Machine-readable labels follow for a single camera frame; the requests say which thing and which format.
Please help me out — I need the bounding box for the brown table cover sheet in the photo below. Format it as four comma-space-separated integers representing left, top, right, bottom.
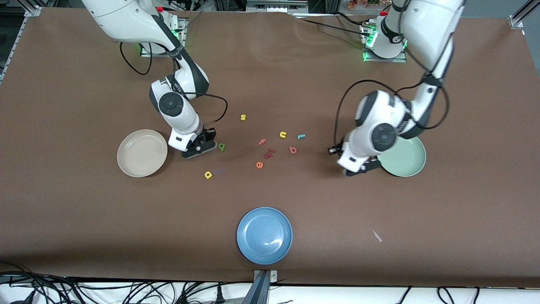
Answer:
0, 8, 540, 288

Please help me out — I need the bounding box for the pale green plate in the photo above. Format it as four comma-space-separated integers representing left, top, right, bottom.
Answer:
377, 136, 427, 177

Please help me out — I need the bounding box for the blue plate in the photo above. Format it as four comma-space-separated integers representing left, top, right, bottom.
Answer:
237, 206, 293, 266

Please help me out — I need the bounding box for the dark background equipment frame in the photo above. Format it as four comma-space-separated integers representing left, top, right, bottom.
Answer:
213, 0, 338, 14

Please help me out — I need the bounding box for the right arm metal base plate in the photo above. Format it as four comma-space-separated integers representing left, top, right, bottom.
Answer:
140, 17, 187, 57

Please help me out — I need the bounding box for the black cable on table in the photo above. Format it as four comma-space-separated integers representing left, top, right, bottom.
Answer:
295, 12, 368, 35

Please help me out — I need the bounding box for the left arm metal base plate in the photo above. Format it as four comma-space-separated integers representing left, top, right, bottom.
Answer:
362, 22, 408, 63

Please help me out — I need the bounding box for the black cable tangle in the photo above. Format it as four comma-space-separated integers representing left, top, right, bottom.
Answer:
0, 262, 254, 304

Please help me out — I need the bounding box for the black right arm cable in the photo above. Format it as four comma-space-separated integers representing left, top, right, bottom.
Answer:
119, 40, 229, 129

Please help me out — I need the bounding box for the grey metal camera bracket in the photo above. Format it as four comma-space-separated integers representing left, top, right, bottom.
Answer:
253, 269, 278, 304

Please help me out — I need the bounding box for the beige brown plate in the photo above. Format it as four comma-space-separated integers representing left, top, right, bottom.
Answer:
117, 129, 168, 178

